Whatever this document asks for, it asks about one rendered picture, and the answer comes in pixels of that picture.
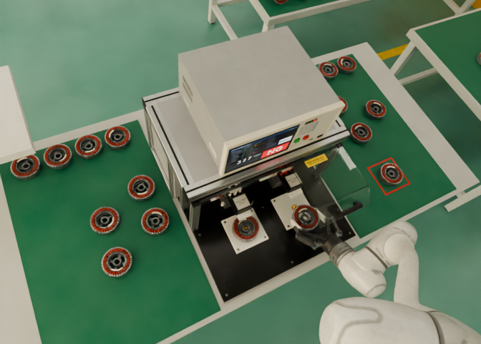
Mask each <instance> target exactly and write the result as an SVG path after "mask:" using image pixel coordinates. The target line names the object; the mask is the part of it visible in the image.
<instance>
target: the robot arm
mask: <svg viewBox="0 0 481 344"><path fill-rule="evenodd" d="M331 224H332V226H333V228H334V231H335V233H336V234H334V233H331V229H330V224H328V225H326V232H324V233H322V234H320V235H317V234H312V233H310V232H305V231H303V230H301V227H300V226H299V225H298V224H297V223H296V222H295V221H294V220H293V219H292V218H291V225H292V226H293V229H294V230H295V231H296V239H297V240H299V241H301V242H303V243H304V244H306V245H308V246H309V247H311V248H312V249H313V250H316V248H317V247H322V248H323V249H324V251H325V252H326V253H327V254H328V256H329V259H330V260H331V261H332V263H333V264H335V266H336V267H337V268H338V269H339V270H340V271H341V274H342V275H343V276H344V278H345V279H346V281H347V282H348V283H349V284H350V285H351V286H352V287H353V288H355V289H356V290H358V291H359V292H360V293H361V294H362V295H364V296H366V297H367V298H364V297H353V298H344V299H340V300H336V301H333V302H332V303H331V304H330V305H328V306H327V307H326V309H325V311H324V312H323V315H322V316H321V322H320V326H319V338H320V342H321V344H481V335H480V334H479V333H477V332H476V331H475V330H473V329H472V328H471V327H469V326H468V325H466V324H464V323H463V322H461V321H460V320H458V319H456V318H453V317H451V316H449V315H447V314H445V313H443V312H441V311H438V310H435V309H432V308H428V307H427V306H424V305H421V304H420V303H419V258H418V254H417V252H416V250H415V249H414V245H415V244H416V241H417V231H416V230H415V228H414V227H413V226H412V225H411V224H409V223H408V222H405V221H396V222H393V223H391V224H390V225H387V226H386V227H385V228H384V229H383V230H381V231H380V232H379V233H377V234H376V235H375V236H374V237H373V238H372V239H371V240H370V242H369V243H368V244H367V245H366V246H365V247H364V248H362V249H361V250H359V251H357V252H356V250H354V249H353V248H352V247H351V246H350V245H349V244H348V243H346V242H343V241H342V240H341V239H340V238H339V237H342V231H341V230H340V229H339V227H338V225H337V223H336V221H334V222H332V223H331ZM317 238H318V239H317ZM312 240H313V241H314V242H313V241H312ZM316 242H317V243H316ZM391 265H399V267H398V272H397V280H396V285H395V289H394V302H392V301H388V300H380V299H375V297H377V296H379V295H381V294H382V293H383V292H384V291H385V289H386V287H387V284H386V280H385V277H384V276H383V274H384V272H385V270H386V269H387V268H389V267H390V266H391Z"/></svg>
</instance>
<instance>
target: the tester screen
mask: <svg viewBox="0 0 481 344"><path fill-rule="evenodd" d="M296 129H297V127H294V128H292V129H288V130H286V131H284V132H280V133H278V134H275V135H272V136H270V137H266V138H264V139H261V140H258V141H256V142H253V143H250V144H247V145H245V146H242V147H239V148H237V149H233V150H231V151H230V155H229V159H228V165H227V168H226V171H225V172H229V171H231V170H234V169H237V168H239V167H242V166H244V165H247V164H250V163H252V162H255V161H257V160H260V159H262V158H261V156H262V154H263V152H265V151H266V150H269V149H272V148H274V147H277V146H280V145H282V144H285V143H287V142H289V143H290V141H291V140H289V141H287V142H284V143H281V144H278V145H276V146H274V147H270V148H268V149H265V148H266V145H268V144H271V143H274V142H277V141H279V140H282V139H285V138H287V137H290V136H292V137H293V135H294V133H295V131H296ZM291 139H292V138H291ZM251 156H253V157H252V159H255V158H257V157H259V158H258V159H257V160H255V161H252V162H249V163H247V164H244V165H241V166H239V167H236V168H234V169H231V170H228V169H229V168H231V167H234V166H237V165H238V164H236V163H237V161H240V160H242V159H245V158H247V157H251ZM250 160H251V159H250ZM250 160H248V161H250ZM245 162H247V161H245ZM242 163H244V162H242ZM242 163H240V164H242Z"/></svg>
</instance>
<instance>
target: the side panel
mask: <svg viewBox="0 0 481 344"><path fill-rule="evenodd" d="M143 109H144V113H145V122H146V127H147V135H148V139H149V144H150V149H151V151H152V153H153V155H154V158H155V160H156V162H157V165H158V167H159V169H160V171H161V174H162V176H163V178H164V181H165V183H166V185H167V188H168V189H169V192H170V194H171V197H172V198H175V192H174V180H173V170H172V168H171V166H170V163H169V162H168V160H167V157H166V155H165V153H164V151H163V149H162V146H161V144H160V141H159V139H158V138H157V135H156V133H155V130H154V129H153V127H152V124H151V122H150V119H149V117H148V115H147V113H146V111H145V108H144V107H143Z"/></svg>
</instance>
